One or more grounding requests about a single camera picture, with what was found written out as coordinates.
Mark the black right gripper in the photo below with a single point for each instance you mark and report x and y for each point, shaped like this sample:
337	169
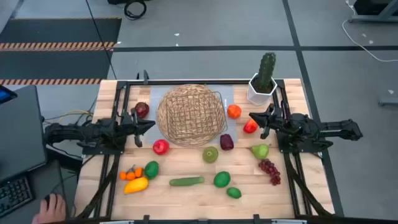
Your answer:
274	123

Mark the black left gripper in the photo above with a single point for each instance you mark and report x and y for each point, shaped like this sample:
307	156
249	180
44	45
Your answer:
129	126

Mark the red bell pepper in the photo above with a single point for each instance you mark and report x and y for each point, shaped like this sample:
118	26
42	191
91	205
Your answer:
250	127

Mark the dark red apple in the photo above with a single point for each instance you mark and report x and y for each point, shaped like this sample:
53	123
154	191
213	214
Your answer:
142	110

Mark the bright red apple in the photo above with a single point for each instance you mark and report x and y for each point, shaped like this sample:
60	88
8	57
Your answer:
161	147

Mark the orange bell pepper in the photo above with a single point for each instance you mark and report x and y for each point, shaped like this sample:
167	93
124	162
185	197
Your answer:
234	111

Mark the green pear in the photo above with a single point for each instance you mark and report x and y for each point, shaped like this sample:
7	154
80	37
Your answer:
260	151

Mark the dark purple bell pepper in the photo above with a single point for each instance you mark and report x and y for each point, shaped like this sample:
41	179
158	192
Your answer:
226	142

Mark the green avocado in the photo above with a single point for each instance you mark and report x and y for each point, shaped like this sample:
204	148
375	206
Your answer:
151	170

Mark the orange tangerine cluster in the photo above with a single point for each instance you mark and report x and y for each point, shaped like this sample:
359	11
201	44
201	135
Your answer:
131	175

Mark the red grape bunch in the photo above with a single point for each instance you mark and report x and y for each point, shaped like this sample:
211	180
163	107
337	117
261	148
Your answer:
269	169

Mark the yellow mango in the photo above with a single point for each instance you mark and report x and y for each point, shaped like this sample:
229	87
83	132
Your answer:
136	185

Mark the green apple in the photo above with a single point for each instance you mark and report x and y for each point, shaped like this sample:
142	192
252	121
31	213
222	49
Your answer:
210	155

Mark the green cucumber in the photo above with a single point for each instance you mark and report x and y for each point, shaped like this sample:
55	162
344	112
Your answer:
186	181

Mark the large green lime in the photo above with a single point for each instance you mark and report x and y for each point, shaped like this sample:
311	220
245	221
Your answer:
222	179

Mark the small green lime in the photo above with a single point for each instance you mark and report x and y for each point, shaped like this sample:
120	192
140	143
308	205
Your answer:
234	193

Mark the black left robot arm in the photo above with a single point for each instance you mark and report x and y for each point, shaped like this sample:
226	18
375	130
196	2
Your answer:
77	132

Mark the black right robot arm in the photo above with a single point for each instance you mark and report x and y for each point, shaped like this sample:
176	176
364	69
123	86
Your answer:
326	127

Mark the round woven wicker mat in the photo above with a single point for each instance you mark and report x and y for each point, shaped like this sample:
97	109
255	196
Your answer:
161	118

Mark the grey rectangular table mat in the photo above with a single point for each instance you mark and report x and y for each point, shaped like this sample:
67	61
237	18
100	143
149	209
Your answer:
153	102

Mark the dark grey desk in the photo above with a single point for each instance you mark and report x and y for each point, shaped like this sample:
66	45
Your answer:
21	130

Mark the person's hand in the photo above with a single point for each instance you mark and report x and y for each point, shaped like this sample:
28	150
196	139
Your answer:
51	211

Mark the grey furniture foot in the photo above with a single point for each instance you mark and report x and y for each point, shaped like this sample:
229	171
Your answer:
388	101

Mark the black hazard-striped floor mat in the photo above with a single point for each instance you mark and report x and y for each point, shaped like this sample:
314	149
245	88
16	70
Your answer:
56	31

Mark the computer screen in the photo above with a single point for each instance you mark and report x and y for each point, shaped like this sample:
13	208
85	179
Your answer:
5	95

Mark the grey desk leg base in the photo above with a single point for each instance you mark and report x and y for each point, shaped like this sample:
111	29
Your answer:
370	19

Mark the black keyboard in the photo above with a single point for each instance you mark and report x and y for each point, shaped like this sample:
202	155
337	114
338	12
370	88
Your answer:
14	194

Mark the black aluminium table frame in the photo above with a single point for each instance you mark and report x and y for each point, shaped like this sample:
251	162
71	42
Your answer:
202	82

